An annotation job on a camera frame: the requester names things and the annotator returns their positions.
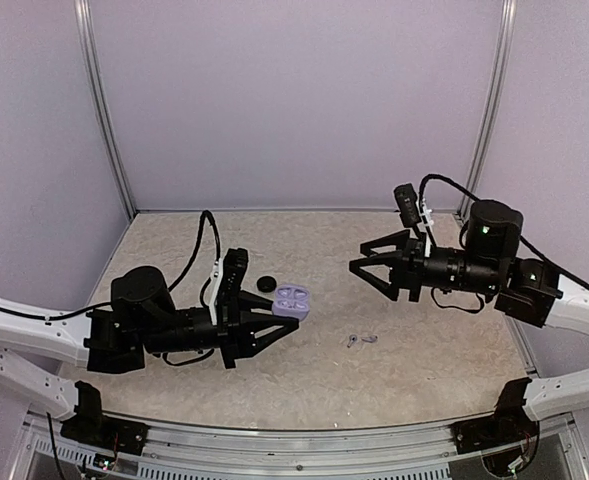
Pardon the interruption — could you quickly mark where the aluminium frame post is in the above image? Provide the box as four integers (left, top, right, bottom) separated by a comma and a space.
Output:
465, 0, 517, 194
74, 0, 138, 222

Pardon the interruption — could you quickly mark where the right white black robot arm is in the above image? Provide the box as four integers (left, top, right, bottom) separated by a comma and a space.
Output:
349, 200, 589, 444

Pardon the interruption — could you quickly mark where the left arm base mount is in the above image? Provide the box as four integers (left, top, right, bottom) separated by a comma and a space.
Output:
60, 381, 150, 456

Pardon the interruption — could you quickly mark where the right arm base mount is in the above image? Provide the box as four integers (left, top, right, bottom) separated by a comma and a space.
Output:
450, 377, 540, 454

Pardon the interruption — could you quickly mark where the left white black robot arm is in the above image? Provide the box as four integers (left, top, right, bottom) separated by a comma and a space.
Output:
0, 266, 300, 445

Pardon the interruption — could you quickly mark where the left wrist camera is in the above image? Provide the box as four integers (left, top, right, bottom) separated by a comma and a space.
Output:
208, 248, 249, 327

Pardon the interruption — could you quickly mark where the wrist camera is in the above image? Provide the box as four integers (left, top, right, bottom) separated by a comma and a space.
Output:
208, 248, 249, 327
393, 183, 436, 257

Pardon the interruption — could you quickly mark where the left aluminium frame post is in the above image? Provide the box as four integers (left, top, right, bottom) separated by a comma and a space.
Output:
74, 0, 138, 222

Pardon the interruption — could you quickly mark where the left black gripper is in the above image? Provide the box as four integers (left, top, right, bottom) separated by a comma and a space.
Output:
140, 290, 299, 369

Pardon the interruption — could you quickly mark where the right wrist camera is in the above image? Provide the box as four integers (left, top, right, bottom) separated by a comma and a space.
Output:
393, 183, 436, 257

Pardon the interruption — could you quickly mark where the right aluminium frame post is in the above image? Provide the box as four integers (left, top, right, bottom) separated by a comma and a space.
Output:
465, 0, 517, 194

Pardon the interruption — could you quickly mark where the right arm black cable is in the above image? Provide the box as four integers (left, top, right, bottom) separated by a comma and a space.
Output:
418, 173, 589, 314

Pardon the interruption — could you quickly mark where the front aluminium rail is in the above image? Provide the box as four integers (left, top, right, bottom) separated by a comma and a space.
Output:
11, 402, 588, 480

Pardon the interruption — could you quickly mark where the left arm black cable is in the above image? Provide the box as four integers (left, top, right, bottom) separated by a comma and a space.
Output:
0, 209, 225, 366

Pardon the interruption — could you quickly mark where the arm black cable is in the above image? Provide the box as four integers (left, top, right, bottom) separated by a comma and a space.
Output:
0, 209, 225, 366
418, 173, 589, 314

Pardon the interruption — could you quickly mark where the purple round charging case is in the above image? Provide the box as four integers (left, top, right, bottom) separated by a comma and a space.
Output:
272, 284, 310, 321

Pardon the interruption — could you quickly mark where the black earbud charging case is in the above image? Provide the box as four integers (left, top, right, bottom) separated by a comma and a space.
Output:
256, 275, 277, 293

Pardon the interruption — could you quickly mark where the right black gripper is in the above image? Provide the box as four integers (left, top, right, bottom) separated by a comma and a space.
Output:
350, 228, 503, 302

